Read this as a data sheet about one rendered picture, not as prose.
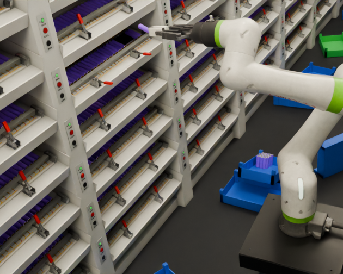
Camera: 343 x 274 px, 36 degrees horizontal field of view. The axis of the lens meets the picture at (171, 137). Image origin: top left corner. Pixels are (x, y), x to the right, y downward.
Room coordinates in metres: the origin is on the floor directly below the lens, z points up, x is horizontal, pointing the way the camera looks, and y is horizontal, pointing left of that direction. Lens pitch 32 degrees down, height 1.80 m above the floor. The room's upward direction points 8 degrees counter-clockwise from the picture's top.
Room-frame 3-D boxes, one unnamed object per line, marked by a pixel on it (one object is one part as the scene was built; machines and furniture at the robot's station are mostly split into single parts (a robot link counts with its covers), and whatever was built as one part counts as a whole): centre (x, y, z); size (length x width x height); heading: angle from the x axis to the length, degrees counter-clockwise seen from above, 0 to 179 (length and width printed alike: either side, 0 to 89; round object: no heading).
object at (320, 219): (1.51, -0.49, 0.39); 0.26 x 0.15 x 0.06; 58
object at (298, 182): (1.55, -0.44, 0.51); 0.16 x 0.13 x 0.19; 171
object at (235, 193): (2.16, -0.39, 0.04); 0.30 x 0.20 x 0.08; 56
